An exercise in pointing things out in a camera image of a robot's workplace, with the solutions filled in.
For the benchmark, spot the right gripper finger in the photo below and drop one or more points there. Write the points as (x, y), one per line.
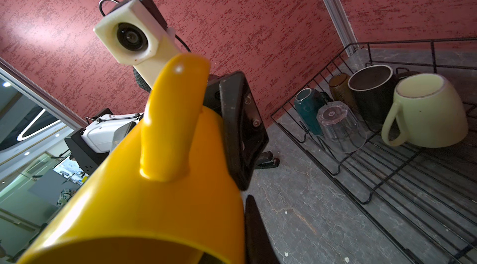
(258, 248)

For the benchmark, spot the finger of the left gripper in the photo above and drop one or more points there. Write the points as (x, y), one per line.
(245, 136)

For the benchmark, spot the teal mug white inside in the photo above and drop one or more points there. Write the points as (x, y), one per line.
(307, 103)

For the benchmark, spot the yellow mug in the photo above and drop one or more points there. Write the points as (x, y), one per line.
(163, 196)

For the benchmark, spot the clear plastic cup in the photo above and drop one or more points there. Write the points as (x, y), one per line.
(341, 129)

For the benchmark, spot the black mug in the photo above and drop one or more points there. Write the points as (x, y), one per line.
(373, 89)

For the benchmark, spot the light green mug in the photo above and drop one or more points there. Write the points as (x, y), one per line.
(427, 112)

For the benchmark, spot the black stapler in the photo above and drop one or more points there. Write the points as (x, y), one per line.
(267, 160)

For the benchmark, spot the left corner aluminium profile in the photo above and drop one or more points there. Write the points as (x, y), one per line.
(342, 25)

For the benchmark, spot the black wire dish rack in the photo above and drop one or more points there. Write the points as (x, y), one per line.
(424, 201)

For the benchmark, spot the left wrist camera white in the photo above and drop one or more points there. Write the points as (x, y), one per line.
(136, 34)

